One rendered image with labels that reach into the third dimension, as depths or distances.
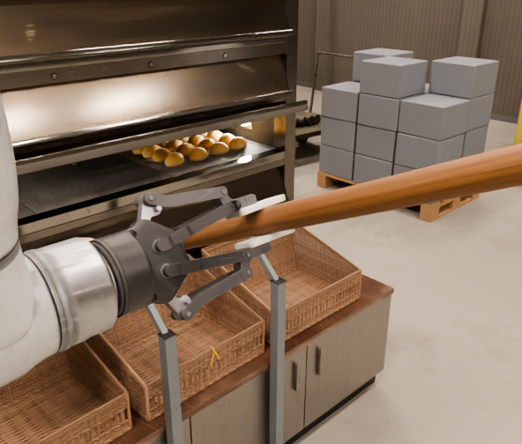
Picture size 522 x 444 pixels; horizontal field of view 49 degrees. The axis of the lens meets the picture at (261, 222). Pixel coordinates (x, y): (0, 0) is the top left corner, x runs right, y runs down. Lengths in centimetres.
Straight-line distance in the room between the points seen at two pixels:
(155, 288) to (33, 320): 13
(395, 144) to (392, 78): 55
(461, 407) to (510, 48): 648
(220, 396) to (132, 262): 166
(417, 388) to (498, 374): 47
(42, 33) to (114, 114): 36
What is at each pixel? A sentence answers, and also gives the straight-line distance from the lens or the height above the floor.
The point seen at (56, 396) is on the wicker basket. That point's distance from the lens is 223.
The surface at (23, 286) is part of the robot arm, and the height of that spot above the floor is 175.
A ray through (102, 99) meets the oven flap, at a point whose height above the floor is 155.
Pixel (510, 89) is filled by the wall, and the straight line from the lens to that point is 890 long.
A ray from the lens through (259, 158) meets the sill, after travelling 264.
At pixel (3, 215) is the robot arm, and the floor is 181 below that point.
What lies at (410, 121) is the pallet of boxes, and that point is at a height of 83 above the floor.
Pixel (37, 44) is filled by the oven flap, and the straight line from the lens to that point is 199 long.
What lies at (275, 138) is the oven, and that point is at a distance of 278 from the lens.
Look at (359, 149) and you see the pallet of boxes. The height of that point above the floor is 48.
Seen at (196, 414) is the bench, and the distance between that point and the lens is 212.
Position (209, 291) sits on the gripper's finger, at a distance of 58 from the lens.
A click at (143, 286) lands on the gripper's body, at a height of 171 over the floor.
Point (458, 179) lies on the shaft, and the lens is 46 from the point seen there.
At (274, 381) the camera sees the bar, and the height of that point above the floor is 52.
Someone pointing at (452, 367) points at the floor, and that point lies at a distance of 335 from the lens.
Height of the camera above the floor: 196
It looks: 24 degrees down
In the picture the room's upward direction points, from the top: straight up
